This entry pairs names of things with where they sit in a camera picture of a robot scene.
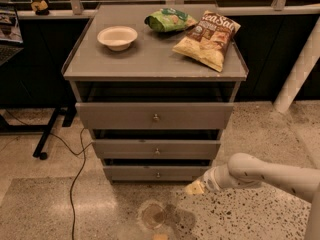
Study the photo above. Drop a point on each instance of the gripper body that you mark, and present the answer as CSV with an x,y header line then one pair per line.
x,y
209,180

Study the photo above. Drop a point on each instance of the grey bottom drawer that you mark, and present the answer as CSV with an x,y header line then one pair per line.
x,y
154,173

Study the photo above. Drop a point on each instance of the grey drawer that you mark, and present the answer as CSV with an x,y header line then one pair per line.
x,y
154,173
156,149
149,116

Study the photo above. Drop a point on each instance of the grey middle drawer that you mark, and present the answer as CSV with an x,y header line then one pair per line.
x,y
156,149

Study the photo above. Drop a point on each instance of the grey drawer cabinet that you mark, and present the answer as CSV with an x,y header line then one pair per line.
x,y
148,72

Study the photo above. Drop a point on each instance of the grey top drawer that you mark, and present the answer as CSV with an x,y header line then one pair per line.
x,y
149,116

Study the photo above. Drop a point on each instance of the round floor cover plate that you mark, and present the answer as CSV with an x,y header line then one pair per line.
x,y
151,214

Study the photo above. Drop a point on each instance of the yellow brown chip bag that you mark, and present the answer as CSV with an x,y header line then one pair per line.
x,y
208,41

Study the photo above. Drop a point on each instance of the white paper bowl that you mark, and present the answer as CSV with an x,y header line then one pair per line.
x,y
117,38

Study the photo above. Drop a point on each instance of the green snack bag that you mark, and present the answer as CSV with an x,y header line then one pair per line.
x,y
168,20

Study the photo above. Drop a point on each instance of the laptop on desk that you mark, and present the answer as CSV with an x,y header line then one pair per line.
x,y
11,41

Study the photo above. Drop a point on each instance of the small yellow black object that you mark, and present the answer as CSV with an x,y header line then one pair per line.
x,y
40,7

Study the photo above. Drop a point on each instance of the black desk leg frame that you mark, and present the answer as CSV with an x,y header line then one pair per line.
x,y
43,129

